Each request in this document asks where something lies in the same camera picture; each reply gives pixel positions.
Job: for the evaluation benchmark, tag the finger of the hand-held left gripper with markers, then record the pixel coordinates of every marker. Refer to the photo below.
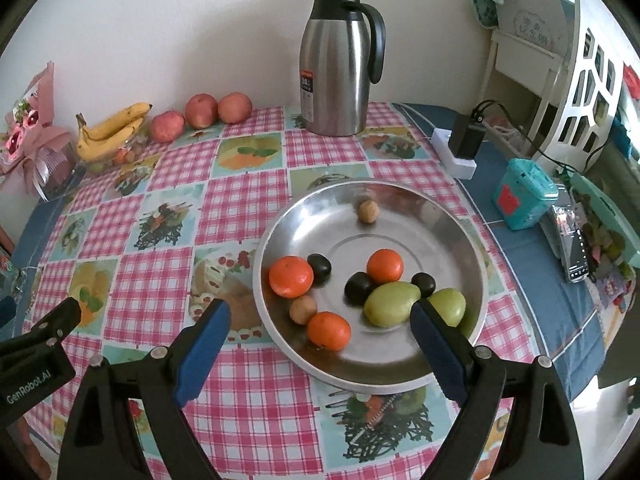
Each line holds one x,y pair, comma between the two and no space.
57,320

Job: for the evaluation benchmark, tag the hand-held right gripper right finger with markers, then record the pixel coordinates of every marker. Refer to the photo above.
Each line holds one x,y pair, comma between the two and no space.
442,355

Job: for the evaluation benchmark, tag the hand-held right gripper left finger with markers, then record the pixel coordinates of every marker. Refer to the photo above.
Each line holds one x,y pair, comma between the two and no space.
202,355

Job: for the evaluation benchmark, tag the green mango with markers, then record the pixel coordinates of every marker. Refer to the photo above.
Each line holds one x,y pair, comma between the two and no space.
447,307
391,304

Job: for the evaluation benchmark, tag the dark purple plum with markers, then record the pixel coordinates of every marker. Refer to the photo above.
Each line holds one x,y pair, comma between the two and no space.
424,284
319,266
360,287

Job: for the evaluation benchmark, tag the orange tangerine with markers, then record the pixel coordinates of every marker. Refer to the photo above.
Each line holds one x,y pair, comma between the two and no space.
385,266
328,331
291,276

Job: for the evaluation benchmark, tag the large brown round fruit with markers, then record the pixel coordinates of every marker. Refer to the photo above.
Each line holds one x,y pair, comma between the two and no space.
303,309

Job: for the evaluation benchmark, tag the round steel plate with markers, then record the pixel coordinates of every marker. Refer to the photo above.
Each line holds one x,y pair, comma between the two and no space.
400,230

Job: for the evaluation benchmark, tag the small brown round fruit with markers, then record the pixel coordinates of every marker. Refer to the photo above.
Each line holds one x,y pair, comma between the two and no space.
367,210

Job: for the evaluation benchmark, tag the clear glass mug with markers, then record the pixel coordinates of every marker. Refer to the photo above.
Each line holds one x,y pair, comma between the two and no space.
20,282

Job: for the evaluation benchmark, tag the pink checked tablecloth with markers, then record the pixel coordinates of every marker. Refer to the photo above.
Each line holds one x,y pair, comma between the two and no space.
240,205

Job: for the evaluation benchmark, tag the clear glass bowl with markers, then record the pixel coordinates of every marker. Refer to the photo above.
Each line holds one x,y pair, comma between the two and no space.
102,165

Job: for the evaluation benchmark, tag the clear plastic packet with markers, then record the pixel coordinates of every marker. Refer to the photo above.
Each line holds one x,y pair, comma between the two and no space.
572,245

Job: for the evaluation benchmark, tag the small tangerine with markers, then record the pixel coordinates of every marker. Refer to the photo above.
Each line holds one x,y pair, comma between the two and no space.
120,156

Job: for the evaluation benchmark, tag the dark green cloth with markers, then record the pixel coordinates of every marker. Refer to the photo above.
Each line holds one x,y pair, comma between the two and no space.
620,360

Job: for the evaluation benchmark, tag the teal plastic box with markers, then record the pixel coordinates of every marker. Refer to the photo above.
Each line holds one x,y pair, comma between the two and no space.
525,192

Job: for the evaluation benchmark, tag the yellow banana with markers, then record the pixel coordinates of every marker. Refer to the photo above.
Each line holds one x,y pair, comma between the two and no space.
107,144
120,121

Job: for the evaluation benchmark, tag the pink flower bouquet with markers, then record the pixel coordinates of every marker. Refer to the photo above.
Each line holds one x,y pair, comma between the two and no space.
30,135

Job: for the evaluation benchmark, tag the white power strip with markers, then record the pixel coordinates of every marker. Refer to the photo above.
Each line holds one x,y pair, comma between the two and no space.
452,162

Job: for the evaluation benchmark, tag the black charger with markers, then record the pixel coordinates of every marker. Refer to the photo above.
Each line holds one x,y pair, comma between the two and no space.
467,137

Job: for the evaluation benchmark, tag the teal flat board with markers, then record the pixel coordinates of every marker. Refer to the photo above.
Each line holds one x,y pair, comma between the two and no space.
607,210

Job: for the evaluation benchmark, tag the red apple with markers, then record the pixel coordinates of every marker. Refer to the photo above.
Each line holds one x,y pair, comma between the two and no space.
201,110
167,126
235,107

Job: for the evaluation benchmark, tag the steel thermos jug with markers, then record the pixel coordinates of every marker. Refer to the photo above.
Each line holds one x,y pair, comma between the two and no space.
335,75

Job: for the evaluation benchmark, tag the white wooden shelf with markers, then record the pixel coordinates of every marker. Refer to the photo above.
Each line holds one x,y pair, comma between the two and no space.
525,45

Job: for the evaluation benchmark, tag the teal cloth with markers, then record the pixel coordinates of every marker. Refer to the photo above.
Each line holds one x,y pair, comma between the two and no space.
487,2

